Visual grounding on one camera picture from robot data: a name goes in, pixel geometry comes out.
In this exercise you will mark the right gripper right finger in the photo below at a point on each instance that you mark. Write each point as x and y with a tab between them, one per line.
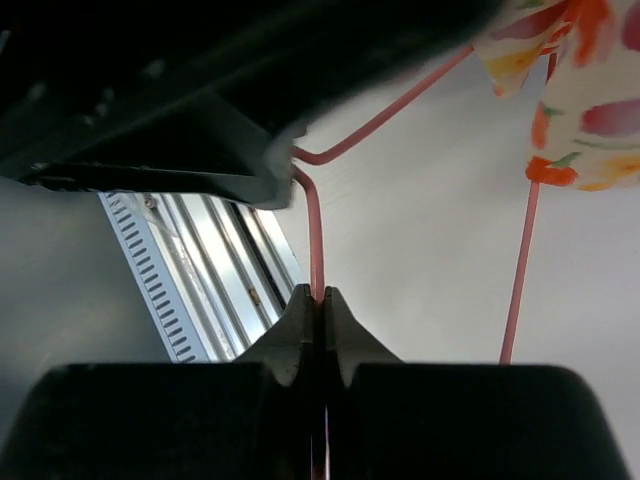
348	344

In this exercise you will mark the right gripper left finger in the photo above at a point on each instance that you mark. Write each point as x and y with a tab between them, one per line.
281	347

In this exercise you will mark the orange floral skirt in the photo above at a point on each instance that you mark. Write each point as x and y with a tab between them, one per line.
585	129

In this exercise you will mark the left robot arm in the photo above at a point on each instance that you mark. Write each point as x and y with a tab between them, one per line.
204	97

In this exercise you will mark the aluminium mounting rail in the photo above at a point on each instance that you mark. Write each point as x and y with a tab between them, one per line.
230	273

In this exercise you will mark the white slotted cable duct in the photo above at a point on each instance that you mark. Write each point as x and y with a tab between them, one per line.
145	280

